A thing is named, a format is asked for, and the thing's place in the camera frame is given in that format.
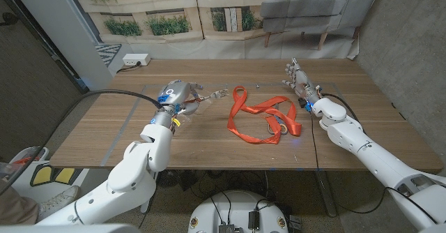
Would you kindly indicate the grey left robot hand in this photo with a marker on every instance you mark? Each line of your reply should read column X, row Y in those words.
column 174, row 95

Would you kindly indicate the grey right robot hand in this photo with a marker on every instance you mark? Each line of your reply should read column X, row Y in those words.
column 303, row 83

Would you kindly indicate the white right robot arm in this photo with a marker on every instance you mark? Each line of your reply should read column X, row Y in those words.
column 383, row 166

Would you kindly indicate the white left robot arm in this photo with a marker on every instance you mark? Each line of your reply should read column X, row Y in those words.
column 132, row 177

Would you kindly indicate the clear plastic clamshell container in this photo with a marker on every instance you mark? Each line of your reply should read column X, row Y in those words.
column 205, row 104

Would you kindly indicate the white power strip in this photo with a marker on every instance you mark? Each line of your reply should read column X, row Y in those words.
column 136, row 59

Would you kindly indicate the black fan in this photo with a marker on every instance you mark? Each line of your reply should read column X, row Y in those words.
column 169, row 179

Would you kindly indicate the printed garden backdrop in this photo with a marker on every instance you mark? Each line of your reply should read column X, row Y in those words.
column 226, row 16

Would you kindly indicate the dark table leg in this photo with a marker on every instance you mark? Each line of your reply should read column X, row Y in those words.
column 325, row 194

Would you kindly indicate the white table leg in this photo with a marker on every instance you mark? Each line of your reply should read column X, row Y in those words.
column 144, row 208

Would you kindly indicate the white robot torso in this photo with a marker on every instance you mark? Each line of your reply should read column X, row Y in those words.
column 240, row 205

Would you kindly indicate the white plastic bin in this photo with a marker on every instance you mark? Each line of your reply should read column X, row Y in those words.
column 33, row 152

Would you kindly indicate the white sneaker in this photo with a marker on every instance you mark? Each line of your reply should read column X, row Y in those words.
column 59, row 201

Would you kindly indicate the person's brown trouser leg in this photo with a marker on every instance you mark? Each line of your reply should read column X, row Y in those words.
column 17, row 208

